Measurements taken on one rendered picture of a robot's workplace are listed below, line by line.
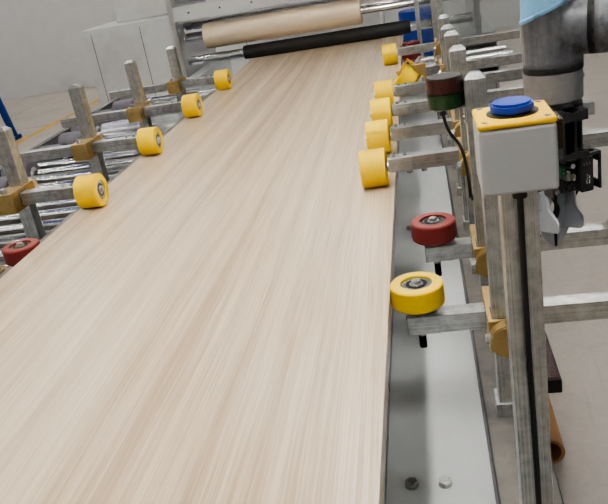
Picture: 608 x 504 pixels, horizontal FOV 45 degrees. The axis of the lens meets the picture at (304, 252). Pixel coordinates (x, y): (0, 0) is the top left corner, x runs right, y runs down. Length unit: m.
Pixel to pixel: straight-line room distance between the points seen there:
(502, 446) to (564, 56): 0.54
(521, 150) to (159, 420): 0.53
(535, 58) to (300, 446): 0.56
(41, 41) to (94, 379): 10.66
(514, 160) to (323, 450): 0.36
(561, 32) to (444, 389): 0.68
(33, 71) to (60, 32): 0.75
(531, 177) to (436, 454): 0.63
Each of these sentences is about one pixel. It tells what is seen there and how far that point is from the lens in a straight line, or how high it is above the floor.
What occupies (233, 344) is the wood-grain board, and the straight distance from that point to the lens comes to 1.06.
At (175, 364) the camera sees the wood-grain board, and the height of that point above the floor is 0.90.
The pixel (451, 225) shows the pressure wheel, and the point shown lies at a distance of 1.33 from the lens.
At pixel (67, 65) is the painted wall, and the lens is 11.51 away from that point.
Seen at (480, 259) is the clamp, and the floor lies 0.86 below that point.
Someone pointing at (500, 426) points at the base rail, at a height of 0.70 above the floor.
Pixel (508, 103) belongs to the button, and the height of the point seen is 1.23.
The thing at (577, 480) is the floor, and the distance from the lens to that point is 2.15.
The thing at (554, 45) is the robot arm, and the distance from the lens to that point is 1.00.
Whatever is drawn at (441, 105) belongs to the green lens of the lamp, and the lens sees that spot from 1.22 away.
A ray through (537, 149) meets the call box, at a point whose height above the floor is 1.19.
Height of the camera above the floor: 1.40
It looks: 22 degrees down
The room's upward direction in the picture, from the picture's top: 10 degrees counter-clockwise
